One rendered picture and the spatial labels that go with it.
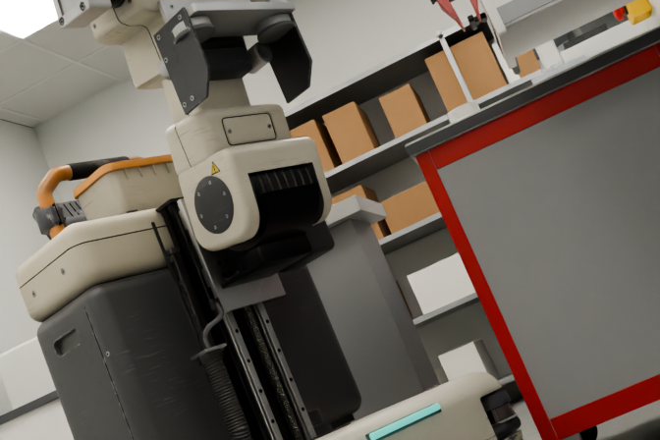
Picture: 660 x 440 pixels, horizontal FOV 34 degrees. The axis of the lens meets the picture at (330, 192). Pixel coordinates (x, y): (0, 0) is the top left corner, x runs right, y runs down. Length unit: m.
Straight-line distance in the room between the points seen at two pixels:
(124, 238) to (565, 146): 0.90
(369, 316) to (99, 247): 0.80
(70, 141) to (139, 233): 5.21
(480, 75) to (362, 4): 1.06
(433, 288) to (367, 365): 3.35
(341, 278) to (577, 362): 0.66
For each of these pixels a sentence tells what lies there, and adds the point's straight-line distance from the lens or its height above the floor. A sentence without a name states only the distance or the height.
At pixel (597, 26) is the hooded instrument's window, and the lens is 3.03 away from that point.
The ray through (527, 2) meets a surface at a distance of 2.07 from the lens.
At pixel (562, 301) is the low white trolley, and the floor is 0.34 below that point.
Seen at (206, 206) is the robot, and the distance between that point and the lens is 1.94.
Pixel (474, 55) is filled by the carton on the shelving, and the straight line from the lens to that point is 6.03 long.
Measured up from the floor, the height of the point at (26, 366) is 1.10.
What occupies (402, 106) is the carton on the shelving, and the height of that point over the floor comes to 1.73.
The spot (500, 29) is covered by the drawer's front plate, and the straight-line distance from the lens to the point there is 2.04.
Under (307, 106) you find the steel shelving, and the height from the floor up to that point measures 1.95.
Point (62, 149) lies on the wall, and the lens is 7.31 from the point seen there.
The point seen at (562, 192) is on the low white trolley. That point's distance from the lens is 2.24.
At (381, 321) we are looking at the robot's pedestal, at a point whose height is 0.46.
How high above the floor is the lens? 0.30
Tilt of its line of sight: 11 degrees up
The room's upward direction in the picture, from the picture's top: 23 degrees counter-clockwise
